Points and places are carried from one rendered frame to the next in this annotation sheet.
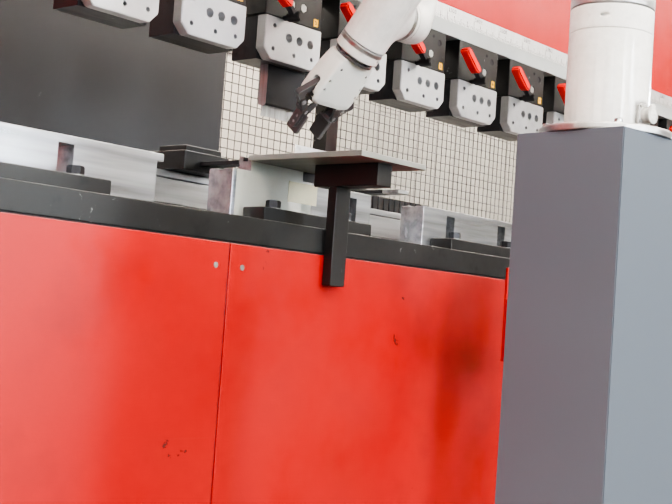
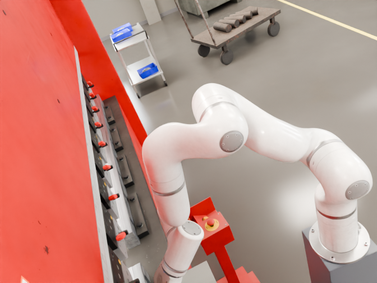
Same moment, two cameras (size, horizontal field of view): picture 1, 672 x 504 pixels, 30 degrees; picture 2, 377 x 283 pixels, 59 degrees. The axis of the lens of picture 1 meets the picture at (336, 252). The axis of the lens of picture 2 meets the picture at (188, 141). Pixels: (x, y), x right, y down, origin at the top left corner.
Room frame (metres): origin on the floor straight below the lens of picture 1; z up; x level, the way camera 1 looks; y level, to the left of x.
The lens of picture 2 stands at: (1.60, 0.34, 2.07)
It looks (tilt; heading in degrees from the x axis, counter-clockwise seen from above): 35 degrees down; 313
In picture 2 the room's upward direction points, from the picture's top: 22 degrees counter-clockwise
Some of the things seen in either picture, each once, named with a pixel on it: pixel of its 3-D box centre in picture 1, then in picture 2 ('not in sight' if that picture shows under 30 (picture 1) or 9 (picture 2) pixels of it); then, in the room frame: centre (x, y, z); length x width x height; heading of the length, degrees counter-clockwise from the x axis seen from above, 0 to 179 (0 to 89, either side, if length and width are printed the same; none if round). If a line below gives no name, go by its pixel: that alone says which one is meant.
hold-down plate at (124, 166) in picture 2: not in sight; (125, 169); (3.04, -0.58, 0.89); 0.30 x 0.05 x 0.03; 139
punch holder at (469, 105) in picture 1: (462, 84); (94, 170); (2.75, -0.25, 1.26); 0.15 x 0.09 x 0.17; 139
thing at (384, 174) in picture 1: (349, 225); not in sight; (2.20, -0.02, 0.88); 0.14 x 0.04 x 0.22; 49
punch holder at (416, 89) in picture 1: (408, 66); (98, 199); (2.60, -0.12, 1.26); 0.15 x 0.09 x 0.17; 139
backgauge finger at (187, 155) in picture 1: (214, 160); not in sight; (2.42, 0.25, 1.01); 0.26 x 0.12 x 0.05; 49
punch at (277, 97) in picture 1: (281, 94); not in sight; (2.32, 0.12, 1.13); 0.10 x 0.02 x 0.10; 139
